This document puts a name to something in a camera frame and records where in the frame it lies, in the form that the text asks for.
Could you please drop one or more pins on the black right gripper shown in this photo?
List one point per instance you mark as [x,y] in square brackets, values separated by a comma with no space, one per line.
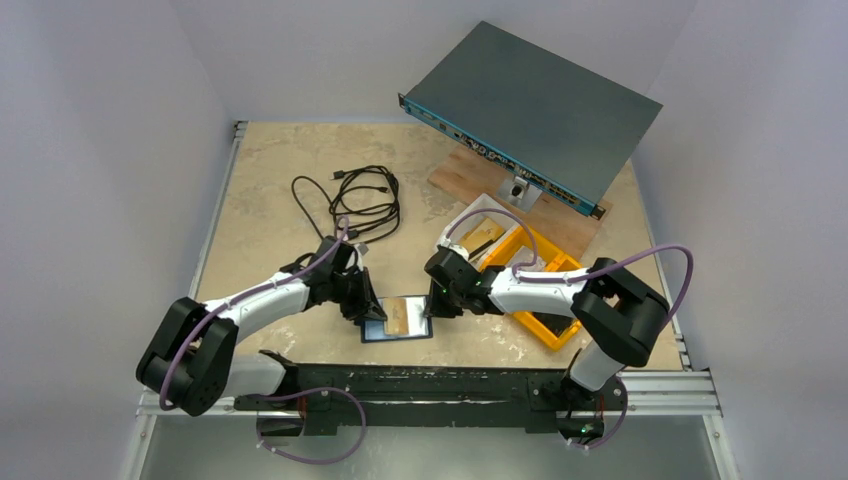
[439,302]

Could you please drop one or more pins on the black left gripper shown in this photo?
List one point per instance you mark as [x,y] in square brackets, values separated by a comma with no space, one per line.
[361,295]

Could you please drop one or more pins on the orange card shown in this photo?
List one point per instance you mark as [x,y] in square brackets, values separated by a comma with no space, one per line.
[397,318]

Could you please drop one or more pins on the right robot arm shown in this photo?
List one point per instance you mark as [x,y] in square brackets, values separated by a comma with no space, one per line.
[622,314]

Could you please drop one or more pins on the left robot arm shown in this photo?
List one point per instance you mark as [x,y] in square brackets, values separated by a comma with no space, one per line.
[191,361]

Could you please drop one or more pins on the gold cards stack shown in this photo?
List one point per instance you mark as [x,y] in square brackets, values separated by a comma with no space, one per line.
[481,237]

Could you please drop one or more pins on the white cards in yellow bin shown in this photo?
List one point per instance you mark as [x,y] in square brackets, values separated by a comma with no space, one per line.
[524,256]

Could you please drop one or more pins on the white plastic bin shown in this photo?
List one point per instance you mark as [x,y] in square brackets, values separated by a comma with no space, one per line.
[484,207]

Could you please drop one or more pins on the yellow plastic bin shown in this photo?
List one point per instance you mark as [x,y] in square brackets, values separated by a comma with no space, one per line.
[552,331]

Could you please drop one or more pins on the wooden board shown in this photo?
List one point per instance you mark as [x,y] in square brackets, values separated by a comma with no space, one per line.
[465,175]

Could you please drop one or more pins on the metal stand bracket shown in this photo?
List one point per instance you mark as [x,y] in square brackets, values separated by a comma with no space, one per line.
[519,193]

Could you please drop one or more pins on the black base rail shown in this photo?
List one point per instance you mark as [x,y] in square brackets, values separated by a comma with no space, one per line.
[328,396]

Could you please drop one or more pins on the blue network switch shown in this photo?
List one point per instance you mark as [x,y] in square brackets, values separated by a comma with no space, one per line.
[560,127]

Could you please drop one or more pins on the aluminium table frame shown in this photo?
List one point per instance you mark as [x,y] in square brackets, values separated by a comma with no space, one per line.
[267,212]

